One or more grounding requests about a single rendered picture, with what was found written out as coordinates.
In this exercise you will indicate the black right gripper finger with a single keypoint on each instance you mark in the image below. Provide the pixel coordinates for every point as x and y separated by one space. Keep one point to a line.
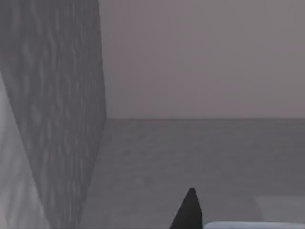
190 212

